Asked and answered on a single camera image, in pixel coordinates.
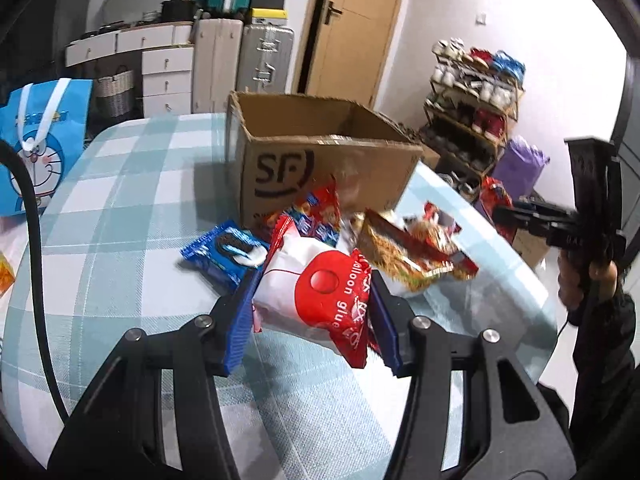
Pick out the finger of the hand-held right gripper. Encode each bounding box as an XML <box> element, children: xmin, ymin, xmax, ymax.
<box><xmin>493</xmin><ymin>206</ymin><xmax>553</xmax><ymax>247</ymax></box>
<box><xmin>511</xmin><ymin>198</ymin><xmax>577</xmax><ymax>222</ymax></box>

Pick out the shoe rack with shoes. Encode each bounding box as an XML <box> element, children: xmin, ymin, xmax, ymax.
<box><xmin>419</xmin><ymin>38</ymin><xmax>527</xmax><ymax>197</ymax></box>

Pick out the black cable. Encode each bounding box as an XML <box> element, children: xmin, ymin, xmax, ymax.
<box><xmin>0</xmin><ymin>139</ymin><xmax>70</xmax><ymax>422</ymax></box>

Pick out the purple bag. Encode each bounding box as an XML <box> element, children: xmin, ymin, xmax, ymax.
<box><xmin>475</xmin><ymin>136</ymin><xmax>550</xmax><ymax>217</ymax></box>

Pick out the blue cookie packet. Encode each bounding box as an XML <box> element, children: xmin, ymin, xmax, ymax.
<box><xmin>180</xmin><ymin>220</ymin><xmax>271</xmax><ymax>294</ymax></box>

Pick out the white and red snack bag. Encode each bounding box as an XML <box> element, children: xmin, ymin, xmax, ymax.
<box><xmin>251</xmin><ymin>215</ymin><xmax>375</xmax><ymax>368</ymax></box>

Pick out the white desk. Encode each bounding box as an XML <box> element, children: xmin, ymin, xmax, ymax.
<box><xmin>64</xmin><ymin>21</ymin><xmax>195</xmax><ymax>67</ymax></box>

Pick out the yellow and black box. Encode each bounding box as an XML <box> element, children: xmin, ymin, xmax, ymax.
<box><xmin>251</xmin><ymin>7</ymin><xmax>290</xmax><ymax>26</ymax></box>

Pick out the person's right hand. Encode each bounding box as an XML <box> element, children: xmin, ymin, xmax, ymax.
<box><xmin>556</xmin><ymin>254</ymin><xmax>620</xmax><ymax>313</ymax></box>

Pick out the red snack bag blue print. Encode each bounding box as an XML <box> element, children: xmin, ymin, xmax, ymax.
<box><xmin>265</xmin><ymin>175</ymin><xmax>344</xmax><ymax>249</ymax></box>

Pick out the brown cardboard box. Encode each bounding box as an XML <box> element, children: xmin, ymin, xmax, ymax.
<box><xmin>225</xmin><ymin>91</ymin><xmax>425</xmax><ymax>229</ymax></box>

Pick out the small cardboard floor box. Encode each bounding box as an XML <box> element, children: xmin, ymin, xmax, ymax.
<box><xmin>512</xmin><ymin>230</ymin><xmax>552</xmax><ymax>269</ymax></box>

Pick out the red plastic bag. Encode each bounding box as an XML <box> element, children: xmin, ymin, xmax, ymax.
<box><xmin>479</xmin><ymin>177</ymin><xmax>519</xmax><ymax>244</ymax></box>

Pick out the beige suitcase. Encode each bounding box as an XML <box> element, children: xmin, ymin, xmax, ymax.
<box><xmin>192</xmin><ymin>18</ymin><xmax>245</xmax><ymax>114</ymax></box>

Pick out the checked teal tablecloth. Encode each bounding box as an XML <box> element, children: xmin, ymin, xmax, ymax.
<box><xmin>0</xmin><ymin>112</ymin><xmax>559</xmax><ymax>480</ymax></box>

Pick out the white drawer unit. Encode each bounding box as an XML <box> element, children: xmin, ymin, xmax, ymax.
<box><xmin>141</xmin><ymin>46</ymin><xmax>195</xmax><ymax>116</ymax></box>

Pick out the woven laundry basket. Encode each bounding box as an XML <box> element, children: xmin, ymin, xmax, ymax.
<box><xmin>94</xmin><ymin>66</ymin><xmax>136</xmax><ymax>117</ymax></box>

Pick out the silver suitcase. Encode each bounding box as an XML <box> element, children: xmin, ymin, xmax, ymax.
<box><xmin>236</xmin><ymin>23</ymin><xmax>295</xmax><ymax>96</ymax></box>

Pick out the person's right forearm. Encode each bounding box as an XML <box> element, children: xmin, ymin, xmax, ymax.
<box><xmin>567</xmin><ymin>280</ymin><xmax>640</xmax><ymax>448</ymax></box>

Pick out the orange packet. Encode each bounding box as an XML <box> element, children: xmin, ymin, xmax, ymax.
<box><xmin>0</xmin><ymin>252</ymin><xmax>16</xmax><ymax>296</ymax></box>

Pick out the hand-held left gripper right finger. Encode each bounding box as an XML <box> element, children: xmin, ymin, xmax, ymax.
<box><xmin>366</xmin><ymin>272</ymin><xmax>577</xmax><ymax>480</ymax></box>

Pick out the wooden door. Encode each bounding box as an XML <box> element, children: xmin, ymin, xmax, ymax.
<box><xmin>299</xmin><ymin>0</ymin><xmax>412</xmax><ymax>109</ymax></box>

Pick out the gold noodle snack packet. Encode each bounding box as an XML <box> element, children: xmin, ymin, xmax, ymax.
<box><xmin>356</xmin><ymin>208</ymin><xmax>478</xmax><ymax>293</ymax></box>

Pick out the blue cartoon gift bag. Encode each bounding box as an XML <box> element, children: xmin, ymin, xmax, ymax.
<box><xmin>0</xmin><ymin>78</ymin><xmax>94</xmax><ymax>217</ymax></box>

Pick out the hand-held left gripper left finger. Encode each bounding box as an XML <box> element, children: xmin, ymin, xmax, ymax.
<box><xmin>47</xmin><ymin>271</ymin><xmax>265</xmax><ymax>480</ymax></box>

